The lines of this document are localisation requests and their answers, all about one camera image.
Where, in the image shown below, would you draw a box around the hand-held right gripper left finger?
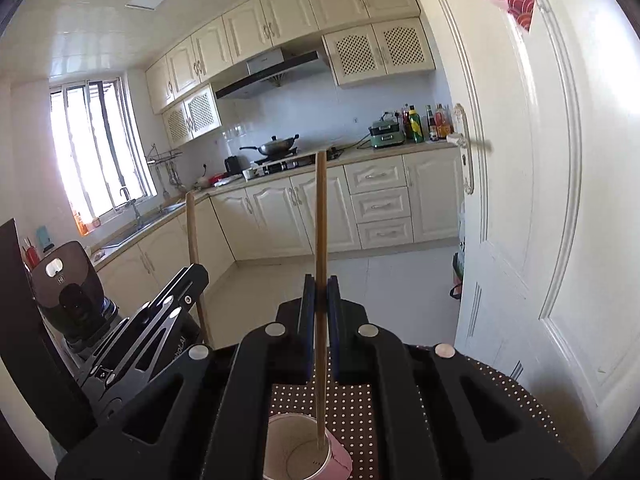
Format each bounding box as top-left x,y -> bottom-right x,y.
55,274 -> 319,480

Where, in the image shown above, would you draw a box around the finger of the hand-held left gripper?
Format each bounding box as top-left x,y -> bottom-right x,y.
127,263 -> 198,322
92,263 -> 209,402

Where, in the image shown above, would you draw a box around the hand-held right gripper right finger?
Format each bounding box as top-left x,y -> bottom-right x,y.
327,274 -> 585,480

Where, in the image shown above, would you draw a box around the light wooden chopstick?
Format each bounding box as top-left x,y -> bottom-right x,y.
185,191 -> 213,347
314,151 -> 332,453

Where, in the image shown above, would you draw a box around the pink cylindrical holder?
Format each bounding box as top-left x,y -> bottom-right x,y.
263,411 -> 353,480

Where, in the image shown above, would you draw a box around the cream lower sink cabinets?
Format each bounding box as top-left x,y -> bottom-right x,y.
92,194 -> 237,333

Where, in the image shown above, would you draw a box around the red bottle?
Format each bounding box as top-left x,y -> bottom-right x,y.
22,239 -> 42,271

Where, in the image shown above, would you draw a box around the steel kitchen sink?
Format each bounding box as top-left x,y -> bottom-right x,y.
101,202 -> 187,249

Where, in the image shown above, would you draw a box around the chrome faucet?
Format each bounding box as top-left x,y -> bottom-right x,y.
119,186 -> 143,222

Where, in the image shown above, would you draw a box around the cream lower cabinets with drawers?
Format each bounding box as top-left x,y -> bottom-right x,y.
209,147 -> 466,262

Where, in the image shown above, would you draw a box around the kitchen window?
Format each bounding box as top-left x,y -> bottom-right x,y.
49,76 -> 157,227

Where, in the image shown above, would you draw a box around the gas stove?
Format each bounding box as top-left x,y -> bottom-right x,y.
254,146 -> 347,172

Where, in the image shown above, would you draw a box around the steel wok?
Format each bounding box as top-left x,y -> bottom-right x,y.
238,133 -> 301,157

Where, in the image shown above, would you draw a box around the cream lattice door cabinet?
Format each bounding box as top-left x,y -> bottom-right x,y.
161,84 -> 223,149
322,17 -> 437,87

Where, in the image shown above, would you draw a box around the beige kitchen countertop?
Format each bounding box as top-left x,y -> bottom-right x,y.
92,137 -> 463,261

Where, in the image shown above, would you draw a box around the brown polka dot tablecloth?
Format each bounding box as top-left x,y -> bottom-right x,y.
270,344 -> 563,480

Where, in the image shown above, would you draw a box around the green countertop appliance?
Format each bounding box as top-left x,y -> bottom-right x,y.
368,114 -> 407,149

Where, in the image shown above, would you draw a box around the row of condiment bottles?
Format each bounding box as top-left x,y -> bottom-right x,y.
401,103 -> 455,143

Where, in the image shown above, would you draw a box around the black range hood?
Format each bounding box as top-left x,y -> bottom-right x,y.
214,47 -> 328,101

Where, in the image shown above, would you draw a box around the white panel door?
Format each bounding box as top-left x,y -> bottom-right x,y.
400,0 -> 640,413

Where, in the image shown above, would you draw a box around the wall utensil rack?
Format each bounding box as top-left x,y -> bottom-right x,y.
145,143 -> 184,197

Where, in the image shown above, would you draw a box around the metal door handle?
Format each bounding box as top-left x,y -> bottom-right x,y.
451,102 -> 494,197

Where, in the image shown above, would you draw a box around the cream upper wall cabinets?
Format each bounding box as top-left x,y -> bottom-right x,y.
145,0 -> 422,115

